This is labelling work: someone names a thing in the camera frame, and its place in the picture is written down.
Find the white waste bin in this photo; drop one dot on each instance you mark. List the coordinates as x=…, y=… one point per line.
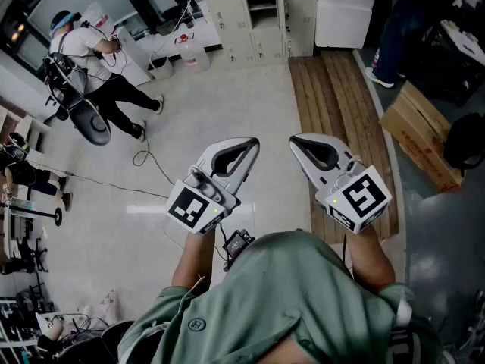
x=162, y=72

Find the white carton box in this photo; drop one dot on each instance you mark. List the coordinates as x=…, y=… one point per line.
x=130, y=59

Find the white shelf unit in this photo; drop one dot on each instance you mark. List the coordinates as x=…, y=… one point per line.
x=34, y=131

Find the black office chair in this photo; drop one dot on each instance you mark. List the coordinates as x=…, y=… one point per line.
x=60, y=114

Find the person's right forearm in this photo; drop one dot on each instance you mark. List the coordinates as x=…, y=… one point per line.
x=369, y=260

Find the black cup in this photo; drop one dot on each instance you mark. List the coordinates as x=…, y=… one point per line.
x=188, y=20

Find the black belt device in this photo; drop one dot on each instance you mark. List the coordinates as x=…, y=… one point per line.
x=236, y=243

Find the person's left forearm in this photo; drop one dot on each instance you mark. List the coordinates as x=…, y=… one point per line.
x=193, y=256

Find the white table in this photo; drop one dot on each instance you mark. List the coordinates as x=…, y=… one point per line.
x=466, y=40

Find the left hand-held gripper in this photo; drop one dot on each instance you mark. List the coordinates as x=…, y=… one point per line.
x=189, y=207

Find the black bag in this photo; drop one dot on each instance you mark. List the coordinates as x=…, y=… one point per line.
x=468, y=142

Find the clear plastic bag red label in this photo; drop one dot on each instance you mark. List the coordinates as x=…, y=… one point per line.
x=96, y=17

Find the white metal locker cabinet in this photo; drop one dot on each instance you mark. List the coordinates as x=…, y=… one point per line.
x=231, y=36

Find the large white box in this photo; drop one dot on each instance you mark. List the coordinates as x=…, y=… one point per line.
x=343, y=29

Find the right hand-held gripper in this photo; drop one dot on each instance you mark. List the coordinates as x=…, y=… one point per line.
x=363, y=197

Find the person's green shirt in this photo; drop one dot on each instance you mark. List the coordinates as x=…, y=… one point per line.
x=284, y=298

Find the brown cardboard box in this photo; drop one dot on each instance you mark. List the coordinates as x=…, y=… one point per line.
x=413, y=127

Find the wooden slat platform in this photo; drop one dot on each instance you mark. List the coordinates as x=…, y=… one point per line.
x=341, y=101

